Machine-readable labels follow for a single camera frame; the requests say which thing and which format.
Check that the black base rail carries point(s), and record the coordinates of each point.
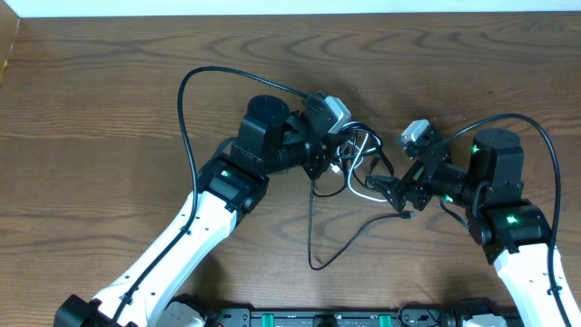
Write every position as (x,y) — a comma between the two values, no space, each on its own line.
(187,311)

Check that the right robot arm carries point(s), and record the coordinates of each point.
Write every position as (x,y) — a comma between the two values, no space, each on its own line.
(514,233)

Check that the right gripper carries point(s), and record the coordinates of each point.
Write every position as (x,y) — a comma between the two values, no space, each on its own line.
(409,190)

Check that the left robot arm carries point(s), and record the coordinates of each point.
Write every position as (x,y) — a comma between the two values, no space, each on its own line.
(271,139)

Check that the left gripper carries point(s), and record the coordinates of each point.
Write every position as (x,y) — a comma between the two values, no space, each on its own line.
(315,160)

